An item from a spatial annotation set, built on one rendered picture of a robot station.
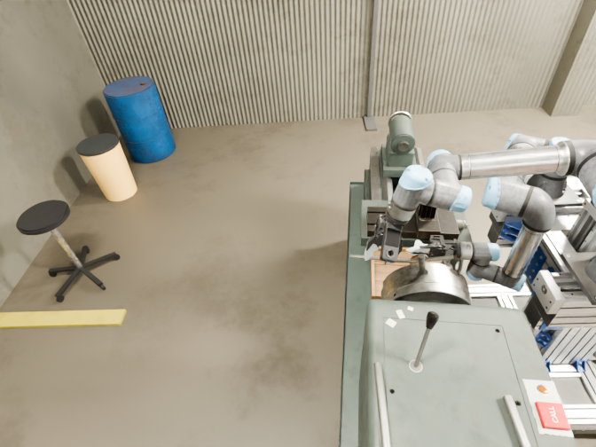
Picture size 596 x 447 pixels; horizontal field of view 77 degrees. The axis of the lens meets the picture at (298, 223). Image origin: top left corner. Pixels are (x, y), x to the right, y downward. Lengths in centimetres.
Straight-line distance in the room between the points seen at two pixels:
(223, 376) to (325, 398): 65
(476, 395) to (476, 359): 10
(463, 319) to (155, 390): 197
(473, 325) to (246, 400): 159
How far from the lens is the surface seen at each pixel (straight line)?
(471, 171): 118
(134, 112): 428
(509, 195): 150
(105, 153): 384
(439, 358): 119
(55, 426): 289
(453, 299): 138
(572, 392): 257
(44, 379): 310
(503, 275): 177
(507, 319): 132
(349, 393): 188
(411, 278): 137
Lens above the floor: 228
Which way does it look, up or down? 43 degrees down
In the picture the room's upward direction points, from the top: 6 degrees counter-clockwise
